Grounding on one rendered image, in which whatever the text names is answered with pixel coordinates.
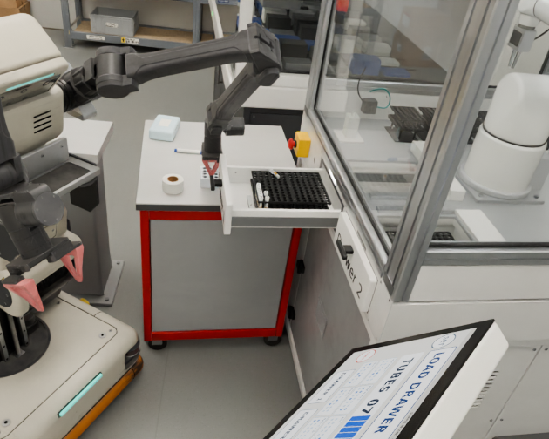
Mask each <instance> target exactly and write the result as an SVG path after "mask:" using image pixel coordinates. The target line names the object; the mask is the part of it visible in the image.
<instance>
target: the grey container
mask: <svg viewBox="0 0 549 439"><path fill-rule="evenodd" d="M94 14H95V15H94ZM90 17H91V32H93V33H101V34H110V35H118V36H126V37H133V36H134V35H135V33H136V32H137V30H138V28H139V12H138V11H137V10H122V9H114V8H107V7H99V6H97V7H96V8H95V9H94V10H93V11H92V12H91V13H90Z"/></svg>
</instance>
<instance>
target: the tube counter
mask: <svg viewBox="0 0 549 439"><path fill-rule="evenodd" d="M387 398H388V396H387V397H379V398H370V399H366V400H365V401H364V402H363V403H362V404H361V406H360V407H359V408H358V409H357V410H356V411H355V413H354V414H353V415H352V416H351V417H350V418H349V419H348V420H347V421H346V422H345V423H344V425H343V426H342V427H341V428H340V429H339V431H338V432H337V433H336V434H335V435H334V437H333V438H332V439H354V438H355V437H356V435H357V434H358V433H359V432H360V431H361V429H362V428H363V427H364V425H365V424H366V423H367V422H368V421H369V419H370V418H371V417H372V416H373V415H374V414H375V413H376V411H377V410H378V409H379V408H380V406H381V405H382V404H383V402H384V401H385V400H386V399H387Z"/></svg>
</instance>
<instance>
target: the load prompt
mask: <svg viewBox="0 0 549 439"><path fill-rule="evenodd" d="M457 347H458V346H456V347H450V348H441V349H436V350H431V351H430V352H429V353H428V354H427V355H426V356H425V357H424V359H423V360H422V361H421V362H420V364H419V365H418V366H417V368H416V369H415V370H414V371H413V373H412V374H411V375H410V377H409V378H408V379H407V380H406V382H405V383H404V384H403V385H402V387H401V388H400V389H399V390H398V391H397V392H396V393H395V395H394V396H393V397H392V398H391V400H390V401H389V402H388V404H387V405H386V406H385V407H384V409H383V410H382V411H381V413H380V414H379V415H378V416H377V417H376V419H375V420H374V421H373V422H372V423H371V424H370V426H369V427H368V428H367V429H366V431H365V432H364V433H363V435H362V436H361V437H360V438H359V439H390V437H391V436H392V434H393V433H394V432H395V430H396V429H397V427H398V426H399V425H400V423H401V422H402V421H403V419H404V418H405V416H407V415H408V413H409V412H410V410H411V409H412V408H413V406H414V405H415V403H416V402H417V400H418V399H419V398H420V396H421V395H422V394H423V392H424V391H425V390H426V389H427V388H428V386H429V385H430V383H431V382H432V381H433V379H434V378H435V377H436V375H437V374H438V372H439V371H440V370H441V368H442V367H443V366H444V364H445V363H446V362H447V361H448V360H449V358H450V357H451V355H452V354H453V353H454V351H455V350H456V349H457Z"/></svg>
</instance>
